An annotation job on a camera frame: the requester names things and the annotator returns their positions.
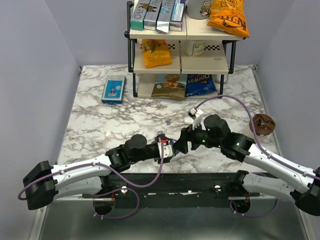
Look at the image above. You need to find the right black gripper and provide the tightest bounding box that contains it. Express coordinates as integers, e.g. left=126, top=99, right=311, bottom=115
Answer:
left=171, top=118, right=223, bottom=154

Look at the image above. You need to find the lavender earbud charging case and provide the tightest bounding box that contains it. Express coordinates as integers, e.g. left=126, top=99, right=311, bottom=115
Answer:
left=169, top=139, right=180, bottom=155

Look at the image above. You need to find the white earbud case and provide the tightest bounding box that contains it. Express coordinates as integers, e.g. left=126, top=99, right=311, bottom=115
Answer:
left=183, top=116, right=194, bottom=125

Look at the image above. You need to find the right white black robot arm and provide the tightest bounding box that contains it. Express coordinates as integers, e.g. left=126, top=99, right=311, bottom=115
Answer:
left=173, top=114, right=320, bottom=216

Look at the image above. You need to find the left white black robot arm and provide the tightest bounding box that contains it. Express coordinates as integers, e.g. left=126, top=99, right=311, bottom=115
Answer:
left=18, top=134, right=175, bottom=210

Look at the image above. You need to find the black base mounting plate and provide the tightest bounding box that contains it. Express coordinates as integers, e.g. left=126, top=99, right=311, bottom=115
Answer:
left=51, top=171, right=261, bottom=209

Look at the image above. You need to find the brown snack bag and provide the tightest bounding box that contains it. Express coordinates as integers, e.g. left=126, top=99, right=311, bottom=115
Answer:
left=151, top=73, right=188, bottom=100

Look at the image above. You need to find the blue Doritos bag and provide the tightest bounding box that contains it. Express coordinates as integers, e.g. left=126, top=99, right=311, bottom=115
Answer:
left=185, top=74, right=217, bottom=97

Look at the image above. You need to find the blue flat product box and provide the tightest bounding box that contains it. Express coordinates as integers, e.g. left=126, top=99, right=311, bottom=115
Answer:
left=101, top=74, right=126, bottom=105

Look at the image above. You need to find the beige black three-tier shelf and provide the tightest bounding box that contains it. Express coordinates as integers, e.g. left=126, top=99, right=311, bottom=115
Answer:
left=124, top=1, right=242, bottom=98

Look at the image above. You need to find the orange snack bag middle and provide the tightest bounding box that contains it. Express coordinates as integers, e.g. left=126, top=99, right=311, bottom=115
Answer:
left=142, top=39, right=172, bottom=69

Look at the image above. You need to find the white yogurt cup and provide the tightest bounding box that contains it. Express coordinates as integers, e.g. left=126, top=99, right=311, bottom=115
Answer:
left=184, top=40, right=206, bottom=57

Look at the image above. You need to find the teal toothpaste box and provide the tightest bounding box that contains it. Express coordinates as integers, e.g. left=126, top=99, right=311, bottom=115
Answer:
left=130, top=0, right=150, bottom=31

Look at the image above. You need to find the purple blue toothpaste box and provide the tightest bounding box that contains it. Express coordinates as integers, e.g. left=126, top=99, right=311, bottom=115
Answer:
left=169, top=0, right=186, bottom=32

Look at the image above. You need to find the white printed mug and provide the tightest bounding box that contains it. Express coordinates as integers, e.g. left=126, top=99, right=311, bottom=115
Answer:
left=186, top=0, right=213, bottom=20

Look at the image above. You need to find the orange chip bag top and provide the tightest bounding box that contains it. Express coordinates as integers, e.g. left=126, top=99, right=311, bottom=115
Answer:
left=207, top=0, right=250, bottom=38

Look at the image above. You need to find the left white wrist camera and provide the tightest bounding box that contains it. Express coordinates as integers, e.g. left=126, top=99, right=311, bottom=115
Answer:
left=158, top=142, right=175, bottom=159

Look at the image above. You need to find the aluminium rail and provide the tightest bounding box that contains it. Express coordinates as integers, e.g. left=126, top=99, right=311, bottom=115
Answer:
left=228, top=196, right=262, bottom=201

